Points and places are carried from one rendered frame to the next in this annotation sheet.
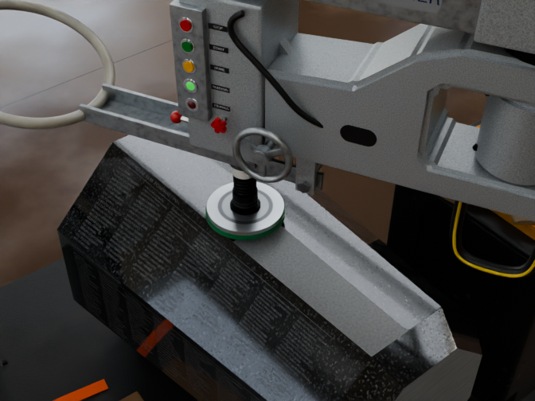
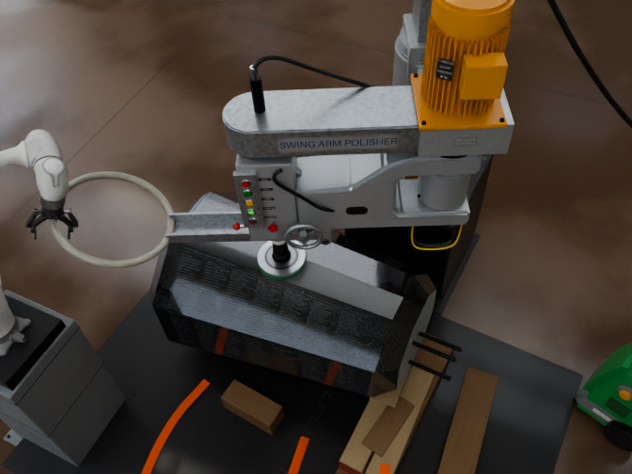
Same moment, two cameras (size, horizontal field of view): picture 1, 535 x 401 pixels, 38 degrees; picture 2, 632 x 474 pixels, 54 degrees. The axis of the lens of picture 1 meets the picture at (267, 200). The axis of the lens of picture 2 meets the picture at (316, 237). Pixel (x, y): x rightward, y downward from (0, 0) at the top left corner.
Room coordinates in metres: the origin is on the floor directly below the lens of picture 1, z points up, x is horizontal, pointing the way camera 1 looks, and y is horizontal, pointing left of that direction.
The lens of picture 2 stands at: (-0.02, 0.49, 3.04)
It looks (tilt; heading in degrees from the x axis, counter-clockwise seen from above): 51 degrees down; 340
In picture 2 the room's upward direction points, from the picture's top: 4 degrees counter-clockwise
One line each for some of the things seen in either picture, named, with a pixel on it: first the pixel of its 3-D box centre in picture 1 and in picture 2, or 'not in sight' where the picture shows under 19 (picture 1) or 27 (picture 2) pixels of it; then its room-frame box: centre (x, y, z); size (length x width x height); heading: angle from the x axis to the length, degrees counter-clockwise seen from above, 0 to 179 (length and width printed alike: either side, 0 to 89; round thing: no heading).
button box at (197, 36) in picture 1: (192, 63); (249, 199); (1.52, 0.17, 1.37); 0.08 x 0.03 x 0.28; 66
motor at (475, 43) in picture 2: not in sight; (466, 53); (1.32, -0.54, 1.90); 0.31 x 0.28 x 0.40; 156
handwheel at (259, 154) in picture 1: (268, 146); (304, 229); (1.44, 0.00, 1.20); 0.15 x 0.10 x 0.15; 66
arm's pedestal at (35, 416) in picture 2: not in sight; (43, 382); (1.74, 1.26, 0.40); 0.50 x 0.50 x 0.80; 41
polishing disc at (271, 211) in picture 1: (245, 207); (281, 256); (1.60, 0.06, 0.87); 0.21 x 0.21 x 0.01
